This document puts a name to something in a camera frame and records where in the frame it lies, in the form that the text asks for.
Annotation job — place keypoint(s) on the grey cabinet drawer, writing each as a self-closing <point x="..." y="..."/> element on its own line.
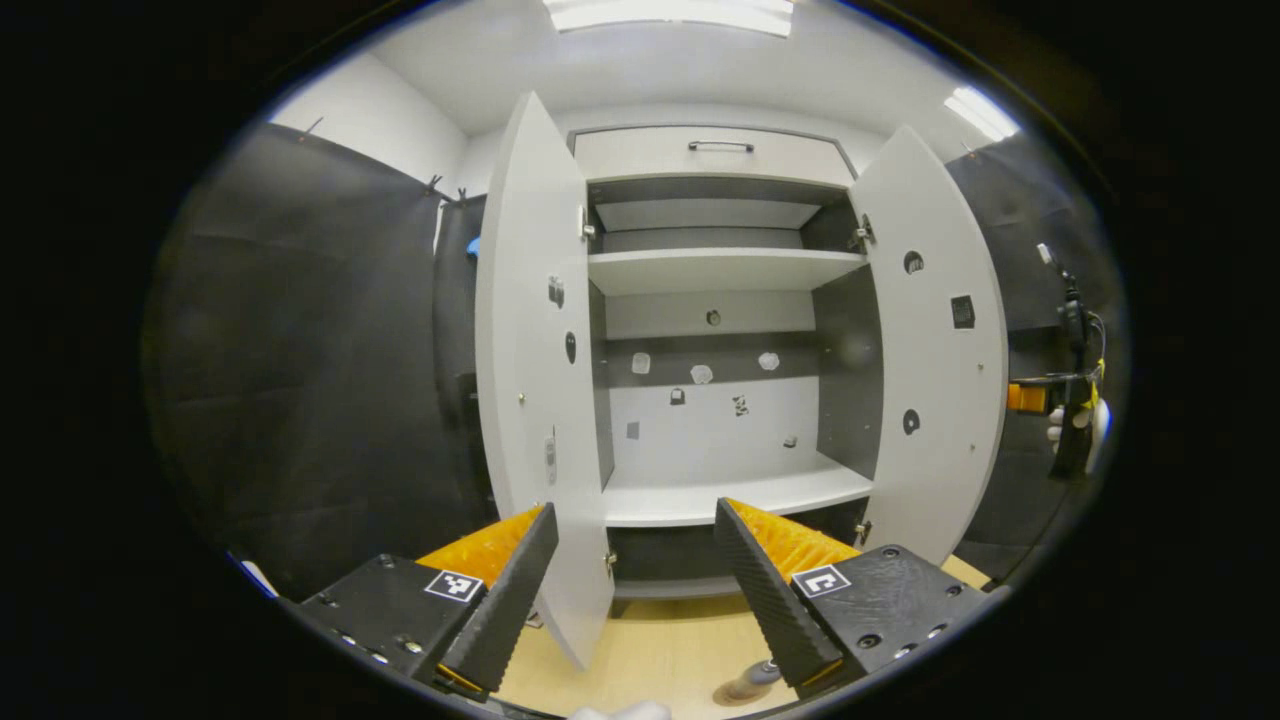
<point x="640" y="155"/>

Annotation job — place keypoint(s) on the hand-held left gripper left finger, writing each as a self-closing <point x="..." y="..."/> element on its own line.
<point x="500" y="600"/>

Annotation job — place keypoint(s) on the grey cabinet door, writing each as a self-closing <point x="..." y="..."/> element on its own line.
<point x="935" y="350"/>
<point x="530" y="350"/>

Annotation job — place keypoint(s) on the long ceiling light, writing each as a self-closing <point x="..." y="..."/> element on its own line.
<point x="670" y="14"/>

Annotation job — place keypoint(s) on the silver bottle with pink label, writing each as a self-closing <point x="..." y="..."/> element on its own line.
<point x="755" y="678"/>

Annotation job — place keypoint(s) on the grey cabinet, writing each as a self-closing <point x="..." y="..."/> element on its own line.
<point x="710" y="270"/>

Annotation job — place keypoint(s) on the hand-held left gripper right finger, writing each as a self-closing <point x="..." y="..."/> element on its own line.
<point x="768" y="600"/>

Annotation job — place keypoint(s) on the black backdrop cloth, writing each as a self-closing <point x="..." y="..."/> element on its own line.
<point x="300" y="350"/>

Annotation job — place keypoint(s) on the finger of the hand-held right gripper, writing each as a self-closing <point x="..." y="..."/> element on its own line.
<point x="1027" y="398"/>

